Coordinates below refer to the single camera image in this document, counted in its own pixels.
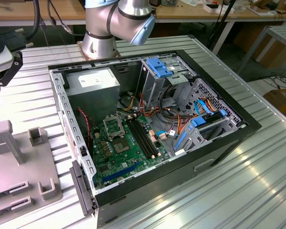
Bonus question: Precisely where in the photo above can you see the blue drive bay latch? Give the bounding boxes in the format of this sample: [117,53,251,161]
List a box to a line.
[145,58,174,78]

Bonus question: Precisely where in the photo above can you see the black camera bracket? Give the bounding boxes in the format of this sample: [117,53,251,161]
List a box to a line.
[0,51,24,87]

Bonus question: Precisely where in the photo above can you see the orange power wire bundle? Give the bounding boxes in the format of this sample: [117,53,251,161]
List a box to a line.
[138,92,220,136]

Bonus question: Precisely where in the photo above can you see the red black twisted wire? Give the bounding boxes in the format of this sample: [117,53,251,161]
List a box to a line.
[76,107,94,144]

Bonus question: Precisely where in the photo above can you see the cardboard box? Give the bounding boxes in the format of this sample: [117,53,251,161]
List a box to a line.
[263,87,286,120]

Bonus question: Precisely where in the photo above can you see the grey power supply unit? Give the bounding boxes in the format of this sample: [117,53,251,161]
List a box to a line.
[64,67,121,125]

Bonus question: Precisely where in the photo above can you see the black RAM slot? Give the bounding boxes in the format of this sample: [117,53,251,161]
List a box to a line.
[128,118,151,160]
[133,116,158,158]

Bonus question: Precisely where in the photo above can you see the yellow black power wires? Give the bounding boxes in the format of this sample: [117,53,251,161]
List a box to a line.
[119,92,137,113]

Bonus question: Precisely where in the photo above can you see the silver drive cage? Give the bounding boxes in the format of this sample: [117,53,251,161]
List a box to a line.
[137,56,197,113]

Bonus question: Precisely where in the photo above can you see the black camera cable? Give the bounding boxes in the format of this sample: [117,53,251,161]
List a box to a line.
[14,0,41,48]

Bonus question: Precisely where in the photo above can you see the white wire plug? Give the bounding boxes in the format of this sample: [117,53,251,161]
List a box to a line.
[156,130,176,141]

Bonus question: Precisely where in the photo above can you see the blue SATA wire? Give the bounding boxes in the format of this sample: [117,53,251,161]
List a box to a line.
[194,99,214,117]

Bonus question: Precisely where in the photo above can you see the cardboard tray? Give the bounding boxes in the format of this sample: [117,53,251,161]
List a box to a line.
[246,2,276,16]

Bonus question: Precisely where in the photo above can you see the silver disk bay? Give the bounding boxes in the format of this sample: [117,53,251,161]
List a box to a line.
[174,116,245,153]

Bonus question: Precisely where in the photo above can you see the black open PC case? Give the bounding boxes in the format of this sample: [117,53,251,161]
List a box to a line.
[47,49,263,229]

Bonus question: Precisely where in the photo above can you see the grey parts rack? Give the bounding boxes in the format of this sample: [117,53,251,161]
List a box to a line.
[0,120,64,219]

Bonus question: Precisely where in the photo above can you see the green motherboard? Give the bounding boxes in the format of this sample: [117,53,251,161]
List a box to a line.
[89,112,172,189]

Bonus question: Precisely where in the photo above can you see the metal socket cover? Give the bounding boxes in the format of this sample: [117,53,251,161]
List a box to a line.
[102,114,125,139]

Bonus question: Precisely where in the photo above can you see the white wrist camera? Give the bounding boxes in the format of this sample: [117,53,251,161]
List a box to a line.
[0,44,15,76]

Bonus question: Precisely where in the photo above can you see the blue expansion slot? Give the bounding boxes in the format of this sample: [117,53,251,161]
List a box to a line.
[102,161,141,182]

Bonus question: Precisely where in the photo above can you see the long wooden desk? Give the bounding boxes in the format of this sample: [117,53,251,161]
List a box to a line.
[0,0,286,27]

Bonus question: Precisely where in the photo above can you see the small white box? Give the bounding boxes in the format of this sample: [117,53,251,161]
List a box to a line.
[203,3,235,14]

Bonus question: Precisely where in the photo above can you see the CPU socket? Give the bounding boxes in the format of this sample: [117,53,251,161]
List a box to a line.
[112,138,132,153]

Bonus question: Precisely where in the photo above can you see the blue disk bay handle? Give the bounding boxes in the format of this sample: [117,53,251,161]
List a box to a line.
[173,128,189,151]

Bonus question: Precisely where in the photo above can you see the blue disk carrier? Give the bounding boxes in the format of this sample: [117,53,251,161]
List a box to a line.
[190,109,227,129]

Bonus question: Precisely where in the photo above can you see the black tripod leg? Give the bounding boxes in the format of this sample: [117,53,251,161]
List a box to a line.
[208,0,236,52]

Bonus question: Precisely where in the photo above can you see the grey case side latch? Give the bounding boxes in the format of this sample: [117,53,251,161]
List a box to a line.
[69,160,98,217]

